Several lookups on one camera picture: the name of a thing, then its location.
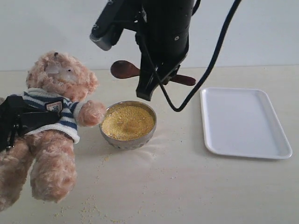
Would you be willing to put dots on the beige teddy bear striped sweater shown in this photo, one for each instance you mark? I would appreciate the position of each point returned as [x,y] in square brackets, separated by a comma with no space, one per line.
[58,82]

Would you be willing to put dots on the dark red wooden spoon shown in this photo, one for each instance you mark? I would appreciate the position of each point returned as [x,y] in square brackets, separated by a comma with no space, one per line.
[123,69]

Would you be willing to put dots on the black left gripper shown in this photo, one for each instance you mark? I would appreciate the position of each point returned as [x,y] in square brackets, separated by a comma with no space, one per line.
[18,117]

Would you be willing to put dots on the white rectangular plastic tray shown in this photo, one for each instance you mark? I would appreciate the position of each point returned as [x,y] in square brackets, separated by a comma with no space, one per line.
[243,123]

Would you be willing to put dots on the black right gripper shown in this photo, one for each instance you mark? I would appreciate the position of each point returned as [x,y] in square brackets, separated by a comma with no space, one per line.
[164,25]

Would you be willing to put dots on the steel bowl of yellow grain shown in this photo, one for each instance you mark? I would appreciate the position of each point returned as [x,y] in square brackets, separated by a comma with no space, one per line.
[128,125]

